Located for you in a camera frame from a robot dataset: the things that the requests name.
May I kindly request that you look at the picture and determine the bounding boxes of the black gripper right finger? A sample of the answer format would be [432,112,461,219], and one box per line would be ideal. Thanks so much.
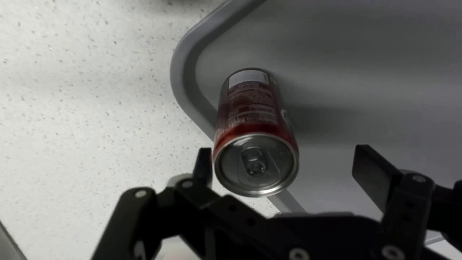
[352,143,462,260]

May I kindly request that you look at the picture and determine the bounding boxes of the grey plastic tray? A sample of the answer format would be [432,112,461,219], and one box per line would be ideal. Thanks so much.
[168,0,462,215]

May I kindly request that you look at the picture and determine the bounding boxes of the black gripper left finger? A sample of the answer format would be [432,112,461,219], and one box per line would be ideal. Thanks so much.
[90,146,292,260]

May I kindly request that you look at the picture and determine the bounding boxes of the red soda can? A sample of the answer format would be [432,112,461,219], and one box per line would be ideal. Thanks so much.
[211,66,302,199]

